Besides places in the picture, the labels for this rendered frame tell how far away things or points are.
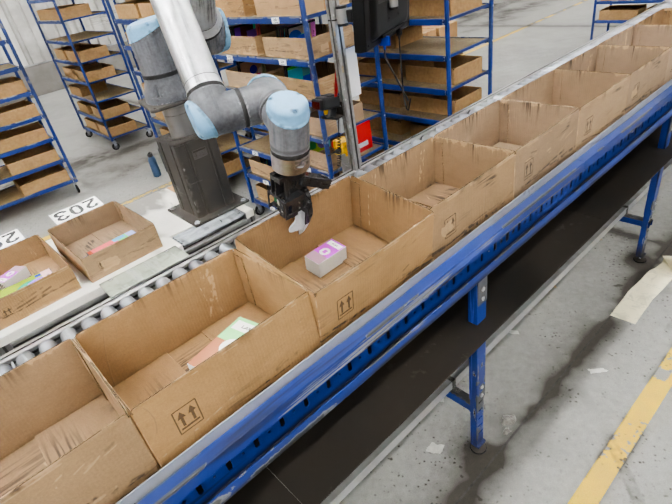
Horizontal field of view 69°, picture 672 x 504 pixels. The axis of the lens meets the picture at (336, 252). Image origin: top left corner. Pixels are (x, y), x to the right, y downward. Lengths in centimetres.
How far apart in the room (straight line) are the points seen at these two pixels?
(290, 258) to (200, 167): 82
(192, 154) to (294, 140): 97
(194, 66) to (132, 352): 65
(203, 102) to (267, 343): 55
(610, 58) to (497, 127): 81
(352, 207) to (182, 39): 61
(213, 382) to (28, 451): 42
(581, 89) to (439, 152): 80
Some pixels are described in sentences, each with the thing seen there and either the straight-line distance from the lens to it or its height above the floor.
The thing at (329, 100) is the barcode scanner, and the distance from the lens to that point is 212.
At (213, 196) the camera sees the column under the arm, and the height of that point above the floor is 82.
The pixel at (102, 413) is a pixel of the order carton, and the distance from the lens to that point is 118.
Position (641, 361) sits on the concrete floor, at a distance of 241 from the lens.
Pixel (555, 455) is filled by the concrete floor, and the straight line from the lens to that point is 203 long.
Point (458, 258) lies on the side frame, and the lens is 129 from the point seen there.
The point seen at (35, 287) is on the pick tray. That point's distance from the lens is 189.
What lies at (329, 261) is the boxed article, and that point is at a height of 94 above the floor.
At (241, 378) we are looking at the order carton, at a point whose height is 96.
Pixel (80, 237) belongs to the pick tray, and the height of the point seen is 76.
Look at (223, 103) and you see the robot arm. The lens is 116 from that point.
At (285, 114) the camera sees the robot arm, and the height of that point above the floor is 135.
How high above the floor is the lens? 164
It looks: 33 degrees down
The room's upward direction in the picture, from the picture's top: 10 degrees counter-clockwise
